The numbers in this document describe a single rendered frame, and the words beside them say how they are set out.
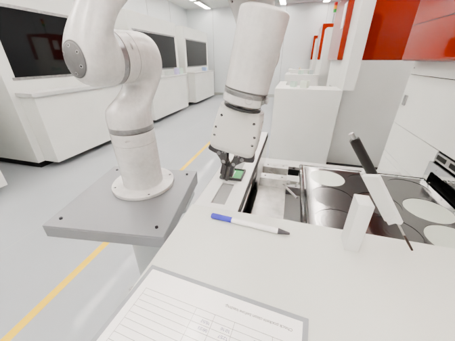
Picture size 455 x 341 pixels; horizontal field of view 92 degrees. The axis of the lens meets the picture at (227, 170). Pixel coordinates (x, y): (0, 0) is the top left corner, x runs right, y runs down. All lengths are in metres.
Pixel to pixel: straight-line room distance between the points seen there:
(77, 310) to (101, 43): 1.39
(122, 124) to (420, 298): 0.64
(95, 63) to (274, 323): 0.54
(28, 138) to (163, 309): 3.28
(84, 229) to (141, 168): 0.20
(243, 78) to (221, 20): 8.50
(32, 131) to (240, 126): 3.21
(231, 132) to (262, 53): 0.15
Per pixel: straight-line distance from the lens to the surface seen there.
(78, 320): 1.60
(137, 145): 0.64
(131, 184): 0.71
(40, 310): 1.75
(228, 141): 0.46
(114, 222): 0.64
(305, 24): 8.50
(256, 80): 0.41
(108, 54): 0.57
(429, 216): 0.70
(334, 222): 0.56
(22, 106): 3.46
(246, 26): 0.41
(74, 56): 0.58
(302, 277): 0.34
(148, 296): 0.32
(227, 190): 0.51
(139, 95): 0.65
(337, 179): 0.75
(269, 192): 0.65
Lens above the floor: 1.23
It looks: 27 degrees down
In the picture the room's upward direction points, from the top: straight up
